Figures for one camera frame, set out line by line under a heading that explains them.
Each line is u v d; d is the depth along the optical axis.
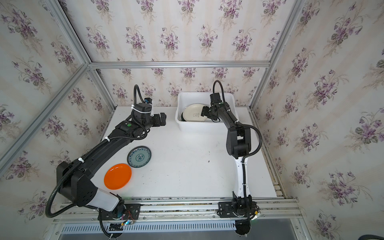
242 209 0.68
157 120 0.73
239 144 0.60
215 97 0.84
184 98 1.11
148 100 0.70
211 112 0.89
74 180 0.40
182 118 1.05
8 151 0.53
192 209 0.75
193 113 1.08
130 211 0.72
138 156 0.93
